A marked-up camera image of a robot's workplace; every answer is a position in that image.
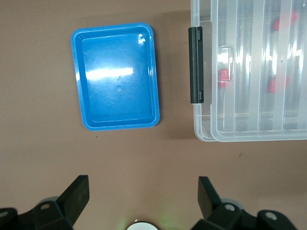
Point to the blue plastic tray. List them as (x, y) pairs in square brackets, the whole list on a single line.
[(115, 79)]

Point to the clear plastic storage box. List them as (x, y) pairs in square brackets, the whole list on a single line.
[(202, 129)]

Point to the red toy block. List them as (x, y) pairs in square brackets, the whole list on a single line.
[(278, 84), (284, 21), (223, 76)]

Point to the brown table cover sheet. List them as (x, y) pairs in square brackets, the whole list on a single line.
[(144, 167)]

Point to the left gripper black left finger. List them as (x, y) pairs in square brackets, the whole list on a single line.
[(72, 203)]

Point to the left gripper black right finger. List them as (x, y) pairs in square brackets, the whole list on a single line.
[(211, 206)]

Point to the clear ribbed plastic lid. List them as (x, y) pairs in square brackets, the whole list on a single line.
[(251, 107)]

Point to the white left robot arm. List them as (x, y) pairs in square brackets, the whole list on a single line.
[(142, 226)]

